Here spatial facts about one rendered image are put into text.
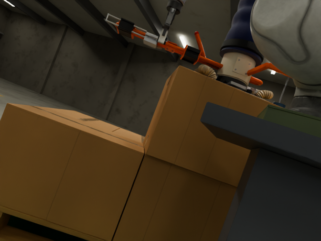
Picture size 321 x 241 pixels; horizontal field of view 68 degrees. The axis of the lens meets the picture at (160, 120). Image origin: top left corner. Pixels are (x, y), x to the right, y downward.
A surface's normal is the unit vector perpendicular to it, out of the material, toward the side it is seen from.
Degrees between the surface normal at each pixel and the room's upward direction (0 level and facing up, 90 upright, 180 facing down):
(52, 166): 90
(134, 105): 90
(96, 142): 90
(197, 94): 90
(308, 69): 160
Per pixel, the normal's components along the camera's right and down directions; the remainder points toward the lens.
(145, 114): -0.28, -0.13
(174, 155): 0.11, 0.02
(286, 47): -0.36, 0.84
